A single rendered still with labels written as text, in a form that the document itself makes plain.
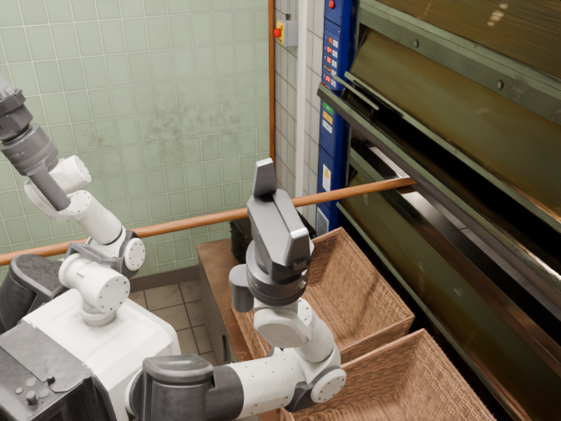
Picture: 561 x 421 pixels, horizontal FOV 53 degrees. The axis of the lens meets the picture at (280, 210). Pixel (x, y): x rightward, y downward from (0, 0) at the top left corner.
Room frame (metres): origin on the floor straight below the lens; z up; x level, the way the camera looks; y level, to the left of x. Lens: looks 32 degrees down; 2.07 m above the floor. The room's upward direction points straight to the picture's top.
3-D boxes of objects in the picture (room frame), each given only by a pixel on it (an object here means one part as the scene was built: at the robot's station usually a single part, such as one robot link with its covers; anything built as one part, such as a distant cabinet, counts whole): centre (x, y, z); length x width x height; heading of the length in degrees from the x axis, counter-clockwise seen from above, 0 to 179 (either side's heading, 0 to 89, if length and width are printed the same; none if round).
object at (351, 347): (1.51, -0.12, 0.72); 0.56 x 0.49 x 0.28; 20
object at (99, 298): (0.73, 0.31, 1.46); 0.10 x 0.07 x 0.09; 52
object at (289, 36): (2.45, -0.03, 1.46); 0.10 x 0.07 x 0.10; 19
